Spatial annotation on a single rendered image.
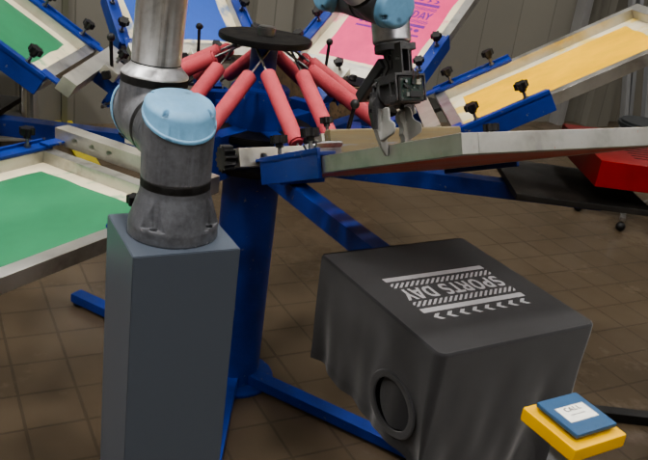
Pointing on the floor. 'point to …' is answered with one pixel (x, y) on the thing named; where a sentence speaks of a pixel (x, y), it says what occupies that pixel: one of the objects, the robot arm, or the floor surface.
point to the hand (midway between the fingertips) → (393, 148)
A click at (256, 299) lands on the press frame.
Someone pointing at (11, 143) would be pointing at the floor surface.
